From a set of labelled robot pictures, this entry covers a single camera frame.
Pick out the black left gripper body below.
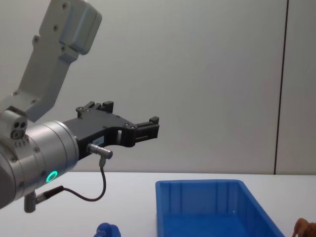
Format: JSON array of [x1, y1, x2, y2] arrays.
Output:
[[63, 110, 136, 161]]

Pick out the small blue toy figure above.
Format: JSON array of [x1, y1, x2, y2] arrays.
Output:
[[93, 223, 122, 237]]

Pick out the blue plastic bin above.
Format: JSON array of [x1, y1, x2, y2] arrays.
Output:
[[155, 179, 287, 237]]

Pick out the small brown toy animal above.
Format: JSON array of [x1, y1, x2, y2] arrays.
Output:
[[290, 217, 316, 237]]

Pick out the thin dark cable silver plugs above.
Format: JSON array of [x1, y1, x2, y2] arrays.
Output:
[[24, 142, 114, 213]]

